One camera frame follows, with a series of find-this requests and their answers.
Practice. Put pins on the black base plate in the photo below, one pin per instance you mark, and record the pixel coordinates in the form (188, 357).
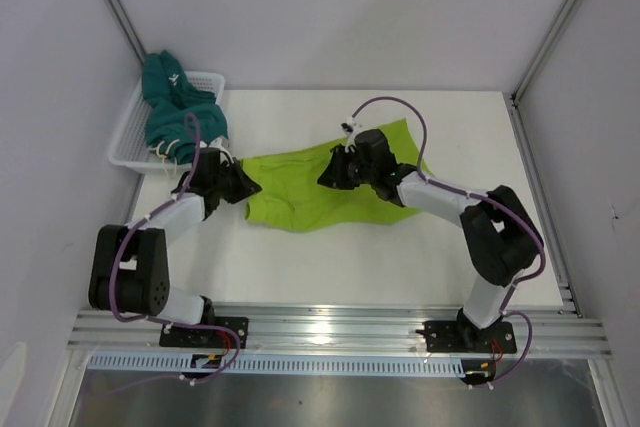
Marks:
(206, 338)
(461, 336)

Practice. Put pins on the white slotted cable duct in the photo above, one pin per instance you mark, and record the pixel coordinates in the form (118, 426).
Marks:
(185, 363)

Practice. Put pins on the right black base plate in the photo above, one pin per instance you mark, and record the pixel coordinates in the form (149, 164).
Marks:
(461, 336)

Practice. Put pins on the aluminium frame post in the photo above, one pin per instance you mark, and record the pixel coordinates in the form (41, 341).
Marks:
(560, 22)
(115, 2)

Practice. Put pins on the white plastic basket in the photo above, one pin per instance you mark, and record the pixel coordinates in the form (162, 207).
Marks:
(128, 147)

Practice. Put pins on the right aluminium frame post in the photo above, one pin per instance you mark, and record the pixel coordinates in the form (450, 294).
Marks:
(560, 22)

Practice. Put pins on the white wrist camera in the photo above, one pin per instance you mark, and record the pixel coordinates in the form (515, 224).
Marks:
(351, 129)
(221, 143)

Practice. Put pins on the left aluminium frame post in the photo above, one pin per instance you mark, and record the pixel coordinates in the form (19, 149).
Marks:
(115, 2)

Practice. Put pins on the teal green shorts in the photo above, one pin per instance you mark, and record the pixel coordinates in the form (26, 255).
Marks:
(171, 97)

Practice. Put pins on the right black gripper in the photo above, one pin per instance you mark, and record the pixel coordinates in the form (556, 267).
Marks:
(334, 175)

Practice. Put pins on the lime green shorts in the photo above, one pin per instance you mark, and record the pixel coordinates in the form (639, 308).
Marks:
(291, 199)

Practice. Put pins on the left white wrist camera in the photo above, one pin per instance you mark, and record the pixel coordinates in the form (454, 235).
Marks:
(221, 143)

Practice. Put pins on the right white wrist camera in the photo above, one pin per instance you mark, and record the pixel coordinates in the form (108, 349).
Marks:
(351, 129)

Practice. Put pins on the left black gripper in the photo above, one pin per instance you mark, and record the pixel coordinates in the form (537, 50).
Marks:
(246, 188)

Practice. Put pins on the aluminium mounting rail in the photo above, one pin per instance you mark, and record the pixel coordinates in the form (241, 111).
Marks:
(335, 330)

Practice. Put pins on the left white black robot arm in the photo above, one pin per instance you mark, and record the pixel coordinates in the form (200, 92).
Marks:
(130, 272)

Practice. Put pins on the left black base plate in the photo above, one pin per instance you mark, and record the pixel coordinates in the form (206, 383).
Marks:
(206, 338)

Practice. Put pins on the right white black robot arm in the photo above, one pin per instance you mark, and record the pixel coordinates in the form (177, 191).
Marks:
(504, 246)

